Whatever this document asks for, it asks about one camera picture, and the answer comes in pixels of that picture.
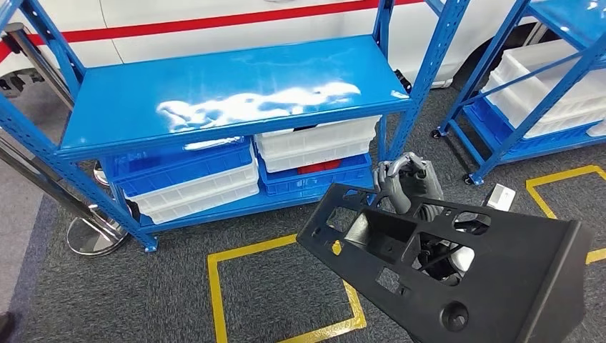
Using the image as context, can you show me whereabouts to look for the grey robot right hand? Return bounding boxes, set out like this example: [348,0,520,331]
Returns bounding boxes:
[372,152,445,215]

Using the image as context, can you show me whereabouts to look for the black plastic panel part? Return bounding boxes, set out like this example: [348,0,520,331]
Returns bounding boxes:
[295,183,595,343]

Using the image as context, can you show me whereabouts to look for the blue metal shelf rack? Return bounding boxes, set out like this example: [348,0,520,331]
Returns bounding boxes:
[0,0,473,254]
[423,0,606,187]

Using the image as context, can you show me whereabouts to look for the blue plastic crate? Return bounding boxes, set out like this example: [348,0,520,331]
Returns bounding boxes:
[462,99,606,154]
[257,154,372,197]
[101,137,255,199]

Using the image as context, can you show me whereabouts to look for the red item in crate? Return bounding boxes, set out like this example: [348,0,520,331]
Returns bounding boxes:
[298,159,342,175]

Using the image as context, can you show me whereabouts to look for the white car with red stripe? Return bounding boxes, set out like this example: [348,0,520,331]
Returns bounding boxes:
[0,0,543,98]

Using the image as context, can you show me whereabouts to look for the chrome stanchion post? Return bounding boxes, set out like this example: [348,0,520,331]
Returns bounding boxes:
[2,22,111,187]
[0,136,129,257]

